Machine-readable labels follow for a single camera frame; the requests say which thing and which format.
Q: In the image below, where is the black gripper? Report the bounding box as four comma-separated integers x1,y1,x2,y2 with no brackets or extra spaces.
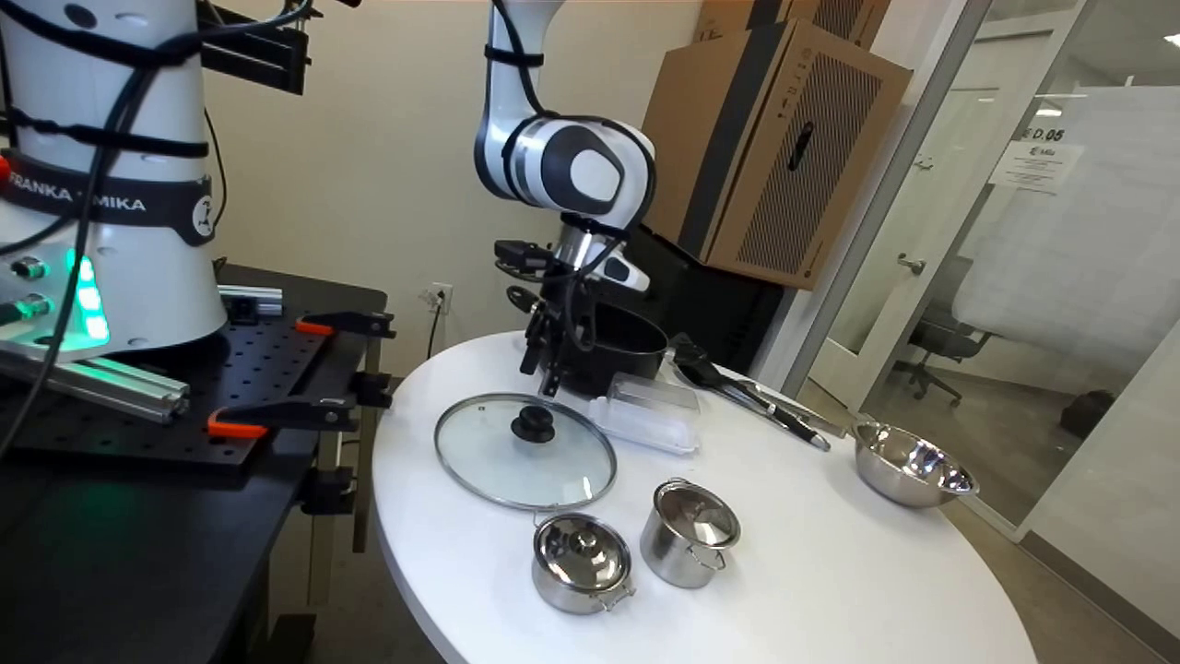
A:
517,251,656,403

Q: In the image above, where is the glass pot lid black knob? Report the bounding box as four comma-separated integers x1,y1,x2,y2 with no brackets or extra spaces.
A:
431,386,623,518

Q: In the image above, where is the black cooking pot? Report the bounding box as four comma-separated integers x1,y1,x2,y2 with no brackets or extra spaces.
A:
524,295,675,403

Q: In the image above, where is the small steel pot with lid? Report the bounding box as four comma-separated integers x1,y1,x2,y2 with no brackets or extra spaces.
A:
528,502,640,621

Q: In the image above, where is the white folded cloth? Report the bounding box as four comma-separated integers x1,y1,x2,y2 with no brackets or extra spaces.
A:
598,373,710,462

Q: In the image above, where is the black kitchen utensil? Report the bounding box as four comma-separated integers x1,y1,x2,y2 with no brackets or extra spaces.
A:
667,327,745,396

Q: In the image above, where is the black cabinet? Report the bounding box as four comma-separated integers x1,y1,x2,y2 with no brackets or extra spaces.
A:
613,215,791,378

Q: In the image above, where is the black orange-tipped clamp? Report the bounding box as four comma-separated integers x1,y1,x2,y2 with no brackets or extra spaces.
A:
292,310,398,344
203,370,398,445

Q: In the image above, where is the steel cup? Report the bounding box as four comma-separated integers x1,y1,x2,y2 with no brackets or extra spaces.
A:
640,477,745,595

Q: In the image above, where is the large cardboard box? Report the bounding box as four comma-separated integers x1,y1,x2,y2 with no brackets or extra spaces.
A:
640,0,919,295

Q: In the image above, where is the steel mixing bowl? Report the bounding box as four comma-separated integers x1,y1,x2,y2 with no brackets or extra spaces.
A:
851,422,985,514

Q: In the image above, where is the black office chair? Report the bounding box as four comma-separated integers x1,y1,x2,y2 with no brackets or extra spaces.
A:
891,253,995,408

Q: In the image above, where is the black perforated robot table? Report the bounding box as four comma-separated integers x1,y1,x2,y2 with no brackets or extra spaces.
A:
0,257,395,664

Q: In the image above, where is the paper sign on glass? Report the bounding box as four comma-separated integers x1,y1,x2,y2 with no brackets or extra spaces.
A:
989,117,1090,198

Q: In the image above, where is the dark bin on floor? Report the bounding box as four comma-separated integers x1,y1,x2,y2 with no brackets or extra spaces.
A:
1056,386,1117,442

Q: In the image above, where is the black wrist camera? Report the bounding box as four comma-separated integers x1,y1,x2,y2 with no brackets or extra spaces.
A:
490,236,562,317

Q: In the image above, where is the white door with handle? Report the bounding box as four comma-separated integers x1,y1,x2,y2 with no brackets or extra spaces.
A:
808,0,1077,416

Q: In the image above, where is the black camera on mount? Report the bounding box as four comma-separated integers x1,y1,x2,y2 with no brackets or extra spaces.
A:
178,0,364,98

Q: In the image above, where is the aluminium rail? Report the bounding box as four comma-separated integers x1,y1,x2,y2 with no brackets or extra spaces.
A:
0,335,196,429

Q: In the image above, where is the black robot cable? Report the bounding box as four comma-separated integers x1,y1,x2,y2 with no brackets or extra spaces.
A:
0,0,312,462

